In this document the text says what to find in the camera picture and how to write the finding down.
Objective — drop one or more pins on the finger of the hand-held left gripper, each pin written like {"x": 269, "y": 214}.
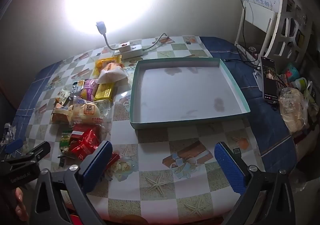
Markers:
{"x": 13, "y": 145}
{"x": 37, "y": 151}

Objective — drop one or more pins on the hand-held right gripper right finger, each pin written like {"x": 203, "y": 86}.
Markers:
{"x": 228, "y": 167}

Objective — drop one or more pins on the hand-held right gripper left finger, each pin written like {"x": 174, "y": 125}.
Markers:
{"x": 96, "y": 165}

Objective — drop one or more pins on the bright red snack packet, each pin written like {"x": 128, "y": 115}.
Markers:
{"x": 83, "y": 146}

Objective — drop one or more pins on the small black snack packet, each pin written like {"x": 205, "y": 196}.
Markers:
{"x": 61, "y": 161}

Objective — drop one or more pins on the green clear snack packet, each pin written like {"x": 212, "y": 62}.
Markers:
{"x": 65, "y": 141}

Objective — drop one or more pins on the dark red white-striped packet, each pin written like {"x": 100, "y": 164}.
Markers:
{"x": 83, "y": 129}

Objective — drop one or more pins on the long orange bread packet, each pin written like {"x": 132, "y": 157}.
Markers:
{"x": 60, "y": 114}

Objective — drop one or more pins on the clear steamed cake packet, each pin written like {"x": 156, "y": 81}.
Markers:
{"x": 87, "y": 112}

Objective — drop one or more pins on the beige green snack packet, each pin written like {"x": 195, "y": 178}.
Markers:
{"x": 62, "y": 96}

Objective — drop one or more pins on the black white cracker packet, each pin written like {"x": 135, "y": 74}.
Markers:
{"x": 76, "y": 88}

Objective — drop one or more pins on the gold yellow snack packet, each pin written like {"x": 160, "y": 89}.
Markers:
{"x": 103, "y": 91}

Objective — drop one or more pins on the pink bread packet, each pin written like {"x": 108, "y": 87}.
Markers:
{"x": 90, "y": 89}

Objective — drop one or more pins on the green cardboard box tray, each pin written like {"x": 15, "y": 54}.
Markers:
{"x": 180, "y": 89}

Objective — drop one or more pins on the orange white bread packet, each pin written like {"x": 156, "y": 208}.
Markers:
{"x": 112, "y": 73}

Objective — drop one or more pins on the yellow cake packet with barcode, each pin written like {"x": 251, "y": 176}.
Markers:
{"x": 107, "y": 62}

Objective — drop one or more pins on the person's left hand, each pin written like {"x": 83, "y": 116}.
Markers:
{"x": 21, "y": 205}

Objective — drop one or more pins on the checkered printed tablecloth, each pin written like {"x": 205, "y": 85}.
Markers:
{"x": 162, "y": 144}

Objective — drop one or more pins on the clear plastic bag of bread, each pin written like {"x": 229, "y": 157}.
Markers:
{"x": 292, "y": 107}

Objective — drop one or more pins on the black smartphone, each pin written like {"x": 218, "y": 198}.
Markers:
{"x": 270, "y": 82}

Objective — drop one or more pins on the red plaid item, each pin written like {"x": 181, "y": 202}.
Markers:
{"x": 283, "y": 80}

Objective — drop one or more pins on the white green cup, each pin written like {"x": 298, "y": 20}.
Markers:
{"x": 300, "y": 82}

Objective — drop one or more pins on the teal cup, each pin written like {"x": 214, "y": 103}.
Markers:
{"x": 291, "y": 69}

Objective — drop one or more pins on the pink printed pouch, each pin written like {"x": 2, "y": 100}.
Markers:
{"x": 253, "y": 52}

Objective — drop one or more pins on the white power strip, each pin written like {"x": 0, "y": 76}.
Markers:
{"x": 132, "y": 52}

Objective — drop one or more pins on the white cutout shelf panel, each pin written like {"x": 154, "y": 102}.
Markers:
{"x": 278, "y": 48}

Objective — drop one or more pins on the white gooseneck lamp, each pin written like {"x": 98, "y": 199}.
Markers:
{"x": 101, "y": 27}

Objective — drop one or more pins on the white folding chair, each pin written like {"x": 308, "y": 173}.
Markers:
{"x": 260, "y": 18}

